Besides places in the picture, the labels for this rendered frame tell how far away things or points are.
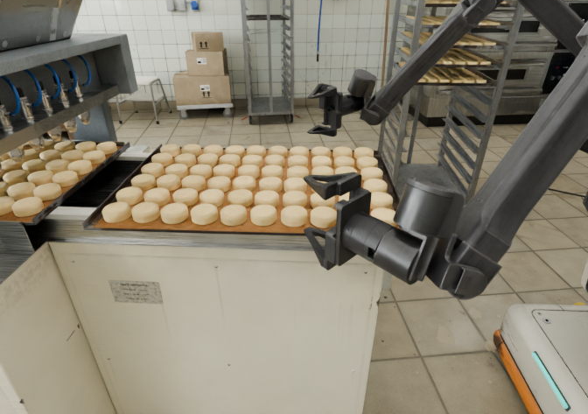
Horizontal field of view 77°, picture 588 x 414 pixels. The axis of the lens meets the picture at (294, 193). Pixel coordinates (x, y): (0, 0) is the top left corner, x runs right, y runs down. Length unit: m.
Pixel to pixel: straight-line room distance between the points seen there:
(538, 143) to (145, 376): 1.00
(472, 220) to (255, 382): 0.73
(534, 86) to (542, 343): 3.45
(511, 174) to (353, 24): 4.33
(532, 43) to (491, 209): 3.97
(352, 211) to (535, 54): 4.15
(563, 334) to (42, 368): 1.50
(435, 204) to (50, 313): 0.79
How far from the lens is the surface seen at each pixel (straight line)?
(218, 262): 0.78
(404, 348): 1.70
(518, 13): 2.14
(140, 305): 0.92
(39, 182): 0.99
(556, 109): 0.54
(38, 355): 0.96
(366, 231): 0.49
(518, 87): 4.58
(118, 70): 1.21
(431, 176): 2.75
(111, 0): 4.86
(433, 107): 4.17
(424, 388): 1.61
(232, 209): 0.71
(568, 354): 1.53
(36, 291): 0.91
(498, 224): 0.51
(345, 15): 4.74
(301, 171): 0.84
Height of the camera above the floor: 1.29
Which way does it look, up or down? 29 degrees down
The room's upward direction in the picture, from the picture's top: straight up
